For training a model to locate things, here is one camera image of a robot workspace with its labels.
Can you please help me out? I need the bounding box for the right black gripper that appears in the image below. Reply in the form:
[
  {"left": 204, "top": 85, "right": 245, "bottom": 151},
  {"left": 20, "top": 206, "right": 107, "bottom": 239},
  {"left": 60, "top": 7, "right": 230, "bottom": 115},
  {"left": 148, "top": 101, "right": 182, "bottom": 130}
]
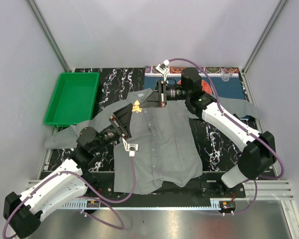
[{"left": 140, "top": 80, "right": 190, "bottom": 109}]

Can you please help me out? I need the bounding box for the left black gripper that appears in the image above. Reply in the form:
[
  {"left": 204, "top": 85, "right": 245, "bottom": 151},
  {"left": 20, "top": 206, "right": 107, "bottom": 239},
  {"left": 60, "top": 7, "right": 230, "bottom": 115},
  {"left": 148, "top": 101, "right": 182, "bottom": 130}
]
[{"left": 93, "top": 104, "right": 134, "bottom": 153}]

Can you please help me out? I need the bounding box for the orange flower brooch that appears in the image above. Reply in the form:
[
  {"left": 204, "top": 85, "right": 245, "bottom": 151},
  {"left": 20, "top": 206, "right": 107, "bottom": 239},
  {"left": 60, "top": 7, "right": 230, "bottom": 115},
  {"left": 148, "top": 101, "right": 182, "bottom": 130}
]
[{"left": 132, "top": 100, "right": 143, "bottom": 114}]

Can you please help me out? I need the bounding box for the grey button shirt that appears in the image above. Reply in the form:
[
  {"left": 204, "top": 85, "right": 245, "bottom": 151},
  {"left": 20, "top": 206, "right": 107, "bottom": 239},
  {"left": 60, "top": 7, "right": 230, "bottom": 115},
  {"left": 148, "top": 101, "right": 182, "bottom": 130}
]
[{"left": 44, "top": 87, "right": 263, "bottom": 196}]

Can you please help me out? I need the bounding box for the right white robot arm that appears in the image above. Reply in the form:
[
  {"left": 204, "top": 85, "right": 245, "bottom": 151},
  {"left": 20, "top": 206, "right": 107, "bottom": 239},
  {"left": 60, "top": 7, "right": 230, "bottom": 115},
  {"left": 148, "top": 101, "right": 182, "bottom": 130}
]
[{"left": 141, "top": 68, "right": 276, "bottom": 198}]

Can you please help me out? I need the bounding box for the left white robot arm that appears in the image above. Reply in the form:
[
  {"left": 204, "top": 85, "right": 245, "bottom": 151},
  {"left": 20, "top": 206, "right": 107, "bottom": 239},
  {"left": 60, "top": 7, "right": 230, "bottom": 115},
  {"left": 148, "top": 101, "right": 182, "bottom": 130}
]
[{"left": 2, "top": 104, "right": 138, "bottom": 239}]

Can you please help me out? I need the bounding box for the green plastic bin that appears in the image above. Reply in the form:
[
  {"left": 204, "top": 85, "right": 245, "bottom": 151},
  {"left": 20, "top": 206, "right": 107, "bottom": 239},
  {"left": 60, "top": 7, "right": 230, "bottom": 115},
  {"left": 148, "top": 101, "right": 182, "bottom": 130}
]
[{"left": 44, "top": 72, "right": 99, "bottom": 127}]

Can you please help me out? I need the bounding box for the red and teal plate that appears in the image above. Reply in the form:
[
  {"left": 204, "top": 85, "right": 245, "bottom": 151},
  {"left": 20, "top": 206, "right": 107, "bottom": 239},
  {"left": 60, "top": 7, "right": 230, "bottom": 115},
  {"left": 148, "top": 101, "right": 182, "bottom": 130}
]
[{"left": 201, "top": 79, "right": 213, "bottom": 95}]

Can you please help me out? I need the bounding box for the blue patterned placemat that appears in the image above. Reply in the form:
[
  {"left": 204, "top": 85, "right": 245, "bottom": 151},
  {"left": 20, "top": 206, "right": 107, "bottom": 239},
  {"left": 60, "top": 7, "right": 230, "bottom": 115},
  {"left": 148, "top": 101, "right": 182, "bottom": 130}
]
[{"left": 144, "top": 66, "right": 248, "bottom": 100}]

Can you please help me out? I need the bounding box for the clear drinking glass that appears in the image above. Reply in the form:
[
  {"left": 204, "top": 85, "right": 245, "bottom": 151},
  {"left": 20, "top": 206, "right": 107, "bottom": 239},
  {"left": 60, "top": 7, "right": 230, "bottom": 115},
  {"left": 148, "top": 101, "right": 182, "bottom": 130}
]
[{"left": 221, "top": 67, "right": 235, "bottom": 82}]

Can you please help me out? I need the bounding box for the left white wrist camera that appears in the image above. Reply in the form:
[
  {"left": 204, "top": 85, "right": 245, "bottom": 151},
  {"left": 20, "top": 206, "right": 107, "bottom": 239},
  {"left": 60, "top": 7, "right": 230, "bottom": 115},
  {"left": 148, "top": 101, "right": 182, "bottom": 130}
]
[{"left": 122, "top": 138, "right": 139, "bottom": 157}]

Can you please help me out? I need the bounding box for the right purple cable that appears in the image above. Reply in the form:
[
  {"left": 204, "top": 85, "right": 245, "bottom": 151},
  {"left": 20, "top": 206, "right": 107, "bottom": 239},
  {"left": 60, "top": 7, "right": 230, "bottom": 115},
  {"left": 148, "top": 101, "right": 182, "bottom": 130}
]
[{"left": 167, "top": 57, "right": 287, "bottom": 215}]

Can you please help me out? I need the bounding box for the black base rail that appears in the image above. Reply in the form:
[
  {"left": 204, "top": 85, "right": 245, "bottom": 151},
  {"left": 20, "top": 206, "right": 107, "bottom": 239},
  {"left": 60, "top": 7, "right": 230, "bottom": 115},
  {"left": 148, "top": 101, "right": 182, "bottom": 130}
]
[{"left": 90, "top": 172, "right": 246, "bottom": 199}]

